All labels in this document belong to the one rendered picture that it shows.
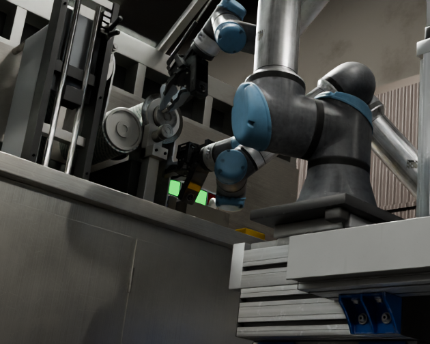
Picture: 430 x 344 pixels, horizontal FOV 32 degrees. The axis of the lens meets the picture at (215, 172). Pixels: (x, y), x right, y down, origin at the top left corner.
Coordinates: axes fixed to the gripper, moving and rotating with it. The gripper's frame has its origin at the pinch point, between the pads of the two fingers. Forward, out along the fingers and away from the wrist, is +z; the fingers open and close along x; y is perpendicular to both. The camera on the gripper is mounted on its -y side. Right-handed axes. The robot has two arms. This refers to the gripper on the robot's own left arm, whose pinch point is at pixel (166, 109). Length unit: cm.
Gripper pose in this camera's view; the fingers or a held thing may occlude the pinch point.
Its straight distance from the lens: 210.8
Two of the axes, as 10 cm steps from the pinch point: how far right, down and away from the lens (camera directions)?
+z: -5.7, 7.4, 3.7
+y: -3.3, -6.1, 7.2
